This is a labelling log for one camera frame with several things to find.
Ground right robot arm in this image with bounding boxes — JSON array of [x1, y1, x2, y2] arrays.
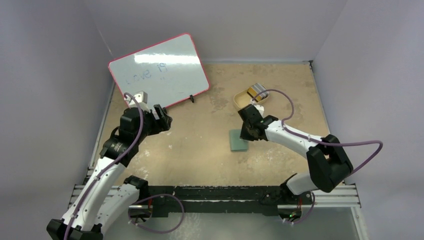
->
[[238, 104, 354, 204]]

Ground pink framed whiteboard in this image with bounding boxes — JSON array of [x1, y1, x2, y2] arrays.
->
[[108, 33, 210, 108]]

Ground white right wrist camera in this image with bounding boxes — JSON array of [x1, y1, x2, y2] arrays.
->
[[252, 104, 265, 117]]

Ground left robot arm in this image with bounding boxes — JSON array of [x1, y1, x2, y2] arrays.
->
[[46, 104, 173, 240]]

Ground teal leather card holder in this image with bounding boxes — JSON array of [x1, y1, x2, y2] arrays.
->
[[229, 129, 249, 152]]

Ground stack of cards in tray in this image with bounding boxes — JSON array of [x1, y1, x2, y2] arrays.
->
[[246, 83, 269, 103]]

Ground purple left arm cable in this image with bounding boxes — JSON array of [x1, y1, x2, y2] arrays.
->
[[62, 92, 185, 240]]

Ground beige oval tray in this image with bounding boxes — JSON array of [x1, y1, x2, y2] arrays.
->
[[233, 87, 270, 110]]

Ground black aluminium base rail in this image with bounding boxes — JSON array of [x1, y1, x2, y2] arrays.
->
[[68, 183, 362, 220]]

